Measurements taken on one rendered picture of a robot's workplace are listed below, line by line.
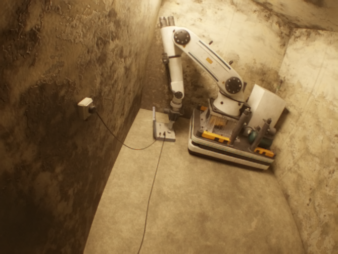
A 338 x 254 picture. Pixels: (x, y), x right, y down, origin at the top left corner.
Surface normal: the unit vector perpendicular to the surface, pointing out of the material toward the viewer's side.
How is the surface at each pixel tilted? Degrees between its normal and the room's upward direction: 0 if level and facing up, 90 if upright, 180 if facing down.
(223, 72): 90
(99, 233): 0
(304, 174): 90
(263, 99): 90
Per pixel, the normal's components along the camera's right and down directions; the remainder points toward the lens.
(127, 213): 0.22, -0.81
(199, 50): -0.13, 0.52
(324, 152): -0.98, -0.20
